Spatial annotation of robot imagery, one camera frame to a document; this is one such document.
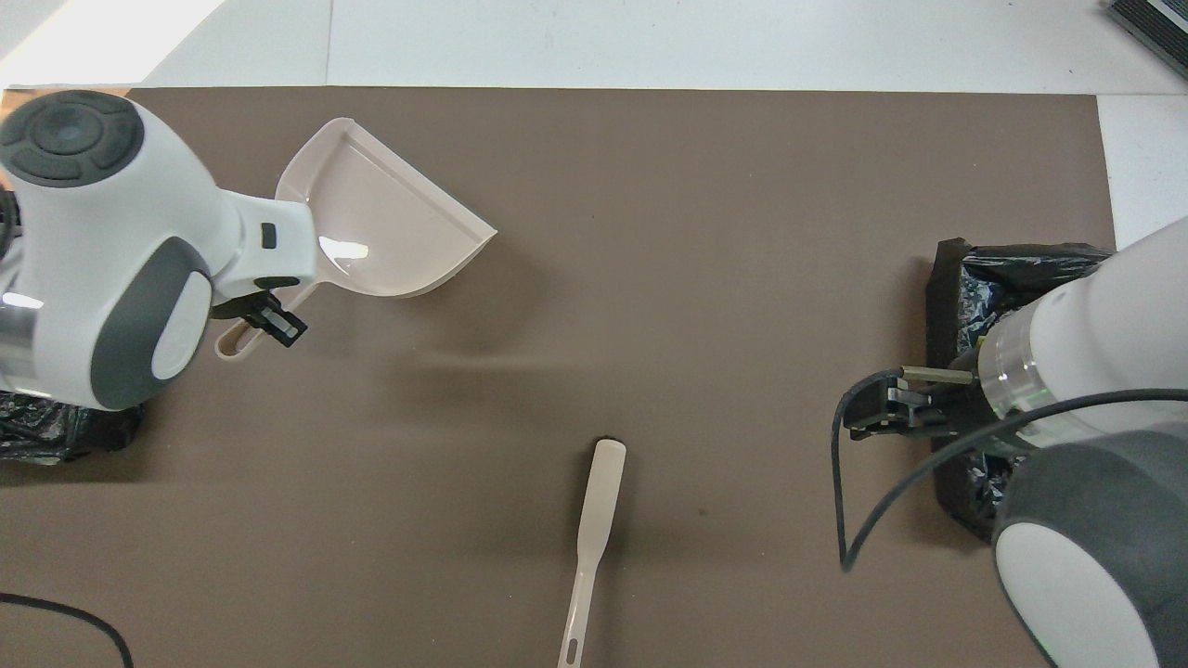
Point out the dark ribbed object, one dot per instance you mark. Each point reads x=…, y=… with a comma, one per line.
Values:
x=1155, y=26

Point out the black bag lined bin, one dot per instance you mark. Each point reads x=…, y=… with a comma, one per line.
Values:
x=984, y=288
x=56, y=431

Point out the beige brush black bristles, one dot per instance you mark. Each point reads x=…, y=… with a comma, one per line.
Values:
x=599, y=501

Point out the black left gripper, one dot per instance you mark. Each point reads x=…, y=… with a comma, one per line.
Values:
x=237, y=301

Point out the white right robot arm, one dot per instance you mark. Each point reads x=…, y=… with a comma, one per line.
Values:
x=1095, y=371

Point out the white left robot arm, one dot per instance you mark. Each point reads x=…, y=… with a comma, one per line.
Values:
x=111, y=241

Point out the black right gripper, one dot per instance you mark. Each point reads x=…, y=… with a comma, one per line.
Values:
x=956, y=408

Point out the beige plastic dustpan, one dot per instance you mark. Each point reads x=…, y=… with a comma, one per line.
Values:
x=380, y=213

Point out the brown paper table mat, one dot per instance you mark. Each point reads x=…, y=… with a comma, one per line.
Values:
x=650, y=232

